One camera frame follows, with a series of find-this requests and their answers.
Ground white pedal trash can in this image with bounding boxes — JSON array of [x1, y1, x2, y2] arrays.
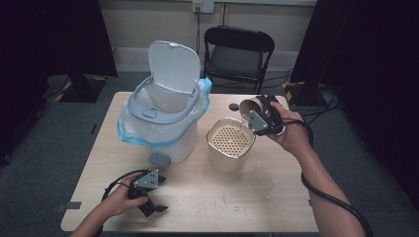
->
[[126, 39, 202, 169]]

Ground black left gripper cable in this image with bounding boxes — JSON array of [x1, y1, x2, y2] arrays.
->
[[102, 168, 149, 201]]

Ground person's right hand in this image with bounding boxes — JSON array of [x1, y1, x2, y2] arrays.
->
[[266, 102, 312, 156]]

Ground brown paper cup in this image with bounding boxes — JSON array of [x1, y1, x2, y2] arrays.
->
[[239, 97, 265, 123]]

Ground dark curtain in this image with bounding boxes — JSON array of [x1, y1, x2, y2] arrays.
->
[[0, 0, 119, 166], [291, 0, 419, 211]]

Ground person's left hand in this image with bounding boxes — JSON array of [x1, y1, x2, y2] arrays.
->
[[98, 173, 149, 218]]

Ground black folding chair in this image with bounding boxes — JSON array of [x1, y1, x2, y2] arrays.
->
[[203, 25, 276, 95]]

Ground clear blue-edged trash bag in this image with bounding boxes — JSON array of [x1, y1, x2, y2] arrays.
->
[[117, 77, 212, 149]]

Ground black stand base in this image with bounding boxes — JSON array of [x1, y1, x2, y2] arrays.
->
[[58, 73, 108, 104], [283, 80, 330, 107]]

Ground black floor cables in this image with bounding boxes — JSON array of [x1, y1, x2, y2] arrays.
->
[[291, 88, 340, 134]]

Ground grey tape strip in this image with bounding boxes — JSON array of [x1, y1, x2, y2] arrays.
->
[[55, 200, 83, 212]]

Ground black wall socket cable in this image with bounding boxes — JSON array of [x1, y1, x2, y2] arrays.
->
[[195, 7, 204, 79]]

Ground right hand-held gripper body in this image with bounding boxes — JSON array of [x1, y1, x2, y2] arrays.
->
[[247, 102, 285, 137]]

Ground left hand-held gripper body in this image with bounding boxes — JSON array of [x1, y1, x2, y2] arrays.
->
[[127, 168, 160, 200]]

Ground beige strainer container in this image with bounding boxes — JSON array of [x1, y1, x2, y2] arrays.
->
[[206, 117, 257, 174]]

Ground white wall socket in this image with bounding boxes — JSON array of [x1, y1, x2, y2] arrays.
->
[[192, 0, 215, 14]]

